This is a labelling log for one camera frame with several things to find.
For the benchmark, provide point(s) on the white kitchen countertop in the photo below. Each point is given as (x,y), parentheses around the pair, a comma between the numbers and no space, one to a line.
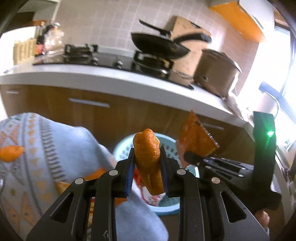
(92,77)

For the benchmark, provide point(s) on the black frying pan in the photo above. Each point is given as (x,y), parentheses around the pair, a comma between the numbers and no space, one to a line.
(157,46)

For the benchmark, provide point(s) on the brown box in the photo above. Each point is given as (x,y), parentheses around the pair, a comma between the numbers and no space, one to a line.
(38,22)

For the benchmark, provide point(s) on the clear plastic bag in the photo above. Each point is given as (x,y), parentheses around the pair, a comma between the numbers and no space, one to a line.
(54,40)

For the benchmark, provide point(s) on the black spatula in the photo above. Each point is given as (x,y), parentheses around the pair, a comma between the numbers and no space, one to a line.
(153,26)

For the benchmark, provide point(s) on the orange range hood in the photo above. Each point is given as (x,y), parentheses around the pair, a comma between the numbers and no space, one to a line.
(240,20)

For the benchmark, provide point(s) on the wooden cutting board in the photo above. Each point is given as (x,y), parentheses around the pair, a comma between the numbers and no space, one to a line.
(185,25)

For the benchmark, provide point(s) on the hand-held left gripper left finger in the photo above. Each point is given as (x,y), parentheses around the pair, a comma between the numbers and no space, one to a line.
(130,171)

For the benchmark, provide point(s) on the dark soy sauce bottle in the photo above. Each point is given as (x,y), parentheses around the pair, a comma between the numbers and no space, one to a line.
(39,44)

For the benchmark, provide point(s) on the beige utensil basket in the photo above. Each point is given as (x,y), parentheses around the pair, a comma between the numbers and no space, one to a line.
(24,51)

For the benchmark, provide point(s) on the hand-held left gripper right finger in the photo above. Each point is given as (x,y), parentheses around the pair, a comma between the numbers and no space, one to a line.
(163,171)

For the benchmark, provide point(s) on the light blue plastic basket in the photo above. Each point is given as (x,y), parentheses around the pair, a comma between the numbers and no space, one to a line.
(124,146)

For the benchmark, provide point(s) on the wooden kitchen cabinet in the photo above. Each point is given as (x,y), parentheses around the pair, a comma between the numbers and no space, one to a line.
(57,111)

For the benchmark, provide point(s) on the orange bread-like toy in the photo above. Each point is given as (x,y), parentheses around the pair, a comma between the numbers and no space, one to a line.
(148,157)

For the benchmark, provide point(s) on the patterned grey tablecloth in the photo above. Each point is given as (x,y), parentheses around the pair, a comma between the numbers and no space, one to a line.
(69,150)

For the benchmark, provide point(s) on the person's right hand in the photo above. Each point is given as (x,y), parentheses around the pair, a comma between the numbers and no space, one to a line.
(263,219)

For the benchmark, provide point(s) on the orange snack packet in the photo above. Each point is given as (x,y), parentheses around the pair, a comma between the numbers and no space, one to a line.
(196,139)

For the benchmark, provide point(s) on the white rag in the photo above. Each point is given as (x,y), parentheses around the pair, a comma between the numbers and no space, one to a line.
(234,104)

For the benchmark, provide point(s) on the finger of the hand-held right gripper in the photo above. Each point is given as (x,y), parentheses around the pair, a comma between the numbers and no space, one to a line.
(222,172)
(192,157)

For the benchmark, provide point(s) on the beige rice cooker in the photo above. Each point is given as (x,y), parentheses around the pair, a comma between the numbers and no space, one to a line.
(215,71)

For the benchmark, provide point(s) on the black gas stove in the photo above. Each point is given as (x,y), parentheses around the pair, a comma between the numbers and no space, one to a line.
(111,61)

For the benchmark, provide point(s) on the orange peel piece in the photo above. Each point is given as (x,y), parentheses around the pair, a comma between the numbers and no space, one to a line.
(11,153)

